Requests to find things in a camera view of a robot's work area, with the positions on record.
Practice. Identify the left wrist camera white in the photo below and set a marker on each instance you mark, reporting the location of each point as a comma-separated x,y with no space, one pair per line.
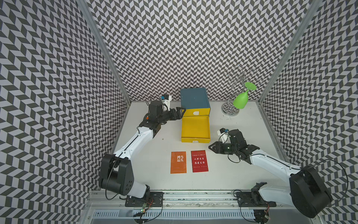
166,99

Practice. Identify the aluminium front rail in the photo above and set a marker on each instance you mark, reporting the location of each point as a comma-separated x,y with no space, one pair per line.
179,206

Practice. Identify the green plastic wine glass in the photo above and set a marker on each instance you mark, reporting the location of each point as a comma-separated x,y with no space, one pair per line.
242,99

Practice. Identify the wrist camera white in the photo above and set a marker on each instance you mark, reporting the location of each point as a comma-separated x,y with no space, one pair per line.
223,135
166,99

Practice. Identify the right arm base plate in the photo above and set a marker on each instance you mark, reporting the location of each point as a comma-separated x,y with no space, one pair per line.
245,199

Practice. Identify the dark red postcard pack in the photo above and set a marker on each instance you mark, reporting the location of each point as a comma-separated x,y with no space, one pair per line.
199,161

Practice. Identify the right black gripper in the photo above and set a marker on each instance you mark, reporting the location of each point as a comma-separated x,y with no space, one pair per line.
218,147

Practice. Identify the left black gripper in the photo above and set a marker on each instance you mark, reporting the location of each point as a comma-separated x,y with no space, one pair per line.
178,115

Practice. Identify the teal drawer cabinet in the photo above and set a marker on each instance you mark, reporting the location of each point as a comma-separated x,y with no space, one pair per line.
194,98

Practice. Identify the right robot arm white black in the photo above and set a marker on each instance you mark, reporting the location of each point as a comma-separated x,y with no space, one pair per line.
306,191

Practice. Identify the orange postcard pack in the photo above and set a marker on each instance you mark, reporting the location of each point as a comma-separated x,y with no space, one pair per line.
178,163

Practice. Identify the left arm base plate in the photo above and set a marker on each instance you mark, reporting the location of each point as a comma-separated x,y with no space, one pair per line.
144,199

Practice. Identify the chrome wire glass rack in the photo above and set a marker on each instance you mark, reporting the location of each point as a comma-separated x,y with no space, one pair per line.
236,78

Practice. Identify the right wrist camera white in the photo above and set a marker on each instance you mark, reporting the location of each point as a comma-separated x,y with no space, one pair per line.
223,135

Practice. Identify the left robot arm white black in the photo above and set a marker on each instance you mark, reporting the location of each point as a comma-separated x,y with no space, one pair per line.
116,172

